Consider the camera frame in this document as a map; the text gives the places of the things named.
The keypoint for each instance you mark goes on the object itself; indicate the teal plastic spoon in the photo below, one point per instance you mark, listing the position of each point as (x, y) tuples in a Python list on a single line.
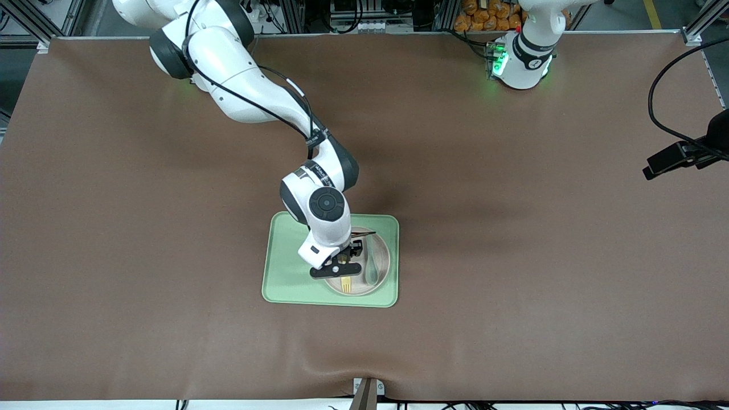
[(373, 276)]

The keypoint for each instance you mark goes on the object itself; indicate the yellow plastic fork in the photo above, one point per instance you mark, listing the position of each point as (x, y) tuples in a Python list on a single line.
[(345, 285)]

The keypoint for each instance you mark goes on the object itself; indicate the aluminium frame profile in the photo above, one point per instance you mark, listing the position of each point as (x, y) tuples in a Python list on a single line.
[(41, 48), (692, 39)]

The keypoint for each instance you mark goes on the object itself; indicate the brown table cover mat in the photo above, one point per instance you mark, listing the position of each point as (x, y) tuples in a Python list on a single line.
[(512, 256)]

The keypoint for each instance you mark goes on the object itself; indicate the mint green rectangular tray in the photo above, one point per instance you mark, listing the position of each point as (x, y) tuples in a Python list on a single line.
[(285, 273)]

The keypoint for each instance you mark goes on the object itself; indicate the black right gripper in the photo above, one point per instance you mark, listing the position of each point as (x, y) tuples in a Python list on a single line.
[(354, 248)]

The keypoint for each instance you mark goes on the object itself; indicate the white power strip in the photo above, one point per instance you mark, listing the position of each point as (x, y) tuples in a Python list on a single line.
[(262, 17)]

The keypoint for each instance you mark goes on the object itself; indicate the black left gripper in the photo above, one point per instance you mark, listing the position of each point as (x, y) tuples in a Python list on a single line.
[(719, 135)]

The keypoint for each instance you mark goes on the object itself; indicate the metal table edge clamp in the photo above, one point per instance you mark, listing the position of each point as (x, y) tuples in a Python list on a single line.
[(365, 393)]

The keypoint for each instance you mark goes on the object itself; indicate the cream round plate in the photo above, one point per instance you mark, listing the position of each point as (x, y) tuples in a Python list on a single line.
[(359, 288)]

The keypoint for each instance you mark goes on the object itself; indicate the white terminal block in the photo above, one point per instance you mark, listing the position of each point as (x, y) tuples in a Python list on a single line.
[(356, 26)]

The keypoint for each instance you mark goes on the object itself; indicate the orange packaged items pile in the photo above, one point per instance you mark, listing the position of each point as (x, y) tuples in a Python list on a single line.
[(484, 20)]

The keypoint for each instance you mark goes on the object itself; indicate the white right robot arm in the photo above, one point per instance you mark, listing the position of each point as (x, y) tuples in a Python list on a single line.
[(239, 85)]

